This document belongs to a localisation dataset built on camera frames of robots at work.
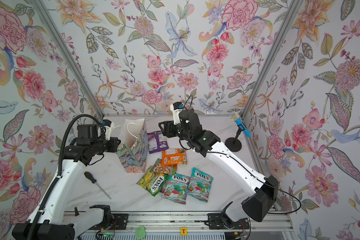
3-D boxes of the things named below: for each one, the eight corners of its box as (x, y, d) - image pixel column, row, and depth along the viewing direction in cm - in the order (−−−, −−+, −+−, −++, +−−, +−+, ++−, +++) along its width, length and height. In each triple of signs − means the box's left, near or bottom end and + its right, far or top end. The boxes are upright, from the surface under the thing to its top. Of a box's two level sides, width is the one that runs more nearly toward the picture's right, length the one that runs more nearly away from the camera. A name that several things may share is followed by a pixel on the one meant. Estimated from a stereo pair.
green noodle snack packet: (152, 173, 91) (151, 170, 88) (158, 160, 97) (157, 158, 94) (172, 180, 89) (172, 178, 86) (178, 167, 94) (177, 164, 91)
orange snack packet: (161, 165, 95) (161, 163, 93) (162, 150, 102) (162, 148, 100) (187, 165, 95) (187, 163, 93) (186, 150, 102) (187, 148, 100)
